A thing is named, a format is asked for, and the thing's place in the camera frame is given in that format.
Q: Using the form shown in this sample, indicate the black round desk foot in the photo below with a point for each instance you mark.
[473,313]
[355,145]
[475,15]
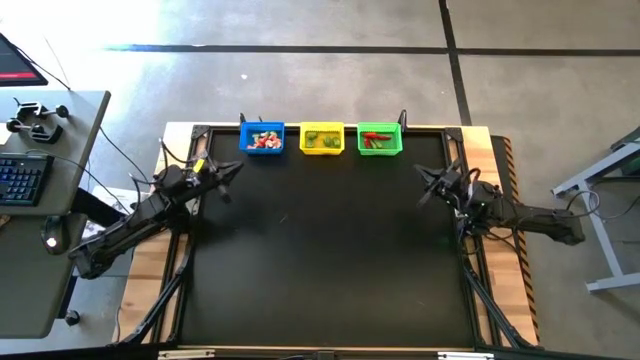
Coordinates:
[72,317]

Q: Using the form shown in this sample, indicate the white mushroom toy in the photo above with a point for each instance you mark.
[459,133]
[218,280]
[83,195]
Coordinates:
[256,136]

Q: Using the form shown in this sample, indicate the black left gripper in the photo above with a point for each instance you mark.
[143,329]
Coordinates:
[202,180]

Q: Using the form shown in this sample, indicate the yellow black hazard tape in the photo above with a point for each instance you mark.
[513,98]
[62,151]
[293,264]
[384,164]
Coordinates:
[529,305]

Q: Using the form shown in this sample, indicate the black computer mouse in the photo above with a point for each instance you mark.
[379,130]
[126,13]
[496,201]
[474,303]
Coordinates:
[52,237]

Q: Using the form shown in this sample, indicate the yellow plastic basket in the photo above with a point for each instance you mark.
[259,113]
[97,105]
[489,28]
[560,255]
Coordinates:
[320,150]

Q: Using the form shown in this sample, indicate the white paper sheets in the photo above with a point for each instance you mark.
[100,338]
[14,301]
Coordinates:
[107,195]

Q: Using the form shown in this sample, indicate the yellow tag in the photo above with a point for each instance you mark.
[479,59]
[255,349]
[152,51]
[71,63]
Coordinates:
[199,165]

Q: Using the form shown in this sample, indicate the grey side desk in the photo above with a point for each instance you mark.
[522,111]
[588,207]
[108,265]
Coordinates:
[80,145]

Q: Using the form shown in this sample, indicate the black backlit keyboard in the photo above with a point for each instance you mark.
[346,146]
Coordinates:
[25,180]

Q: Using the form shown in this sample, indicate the grey metal stand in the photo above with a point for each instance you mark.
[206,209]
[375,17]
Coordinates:
[601,235]

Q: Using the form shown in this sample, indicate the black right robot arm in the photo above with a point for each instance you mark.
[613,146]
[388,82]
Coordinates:
[530,217]

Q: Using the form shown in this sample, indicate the blue plastic basket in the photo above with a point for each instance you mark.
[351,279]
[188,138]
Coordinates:
[243,137]

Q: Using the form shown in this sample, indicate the green plastic basket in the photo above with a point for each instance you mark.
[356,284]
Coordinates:
[395,145]

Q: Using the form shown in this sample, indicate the black desk leg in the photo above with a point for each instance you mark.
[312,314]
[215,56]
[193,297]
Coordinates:
[95,209]

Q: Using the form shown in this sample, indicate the white metal bracket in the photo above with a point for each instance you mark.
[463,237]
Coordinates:
[466,356]
[186,354]

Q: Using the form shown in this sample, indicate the black table mat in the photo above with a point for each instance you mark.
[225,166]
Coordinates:
[300,275]

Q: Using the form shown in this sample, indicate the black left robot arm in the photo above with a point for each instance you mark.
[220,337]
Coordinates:
[125,232]

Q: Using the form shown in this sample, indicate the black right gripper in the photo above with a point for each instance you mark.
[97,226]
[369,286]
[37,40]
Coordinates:
[454,184]

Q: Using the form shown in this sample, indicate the black desk clamp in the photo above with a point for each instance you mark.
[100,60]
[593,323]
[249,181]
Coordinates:
[35,132]
[37,109]

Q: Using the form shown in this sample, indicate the black desk monitor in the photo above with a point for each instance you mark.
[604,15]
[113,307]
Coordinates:
[15,65]

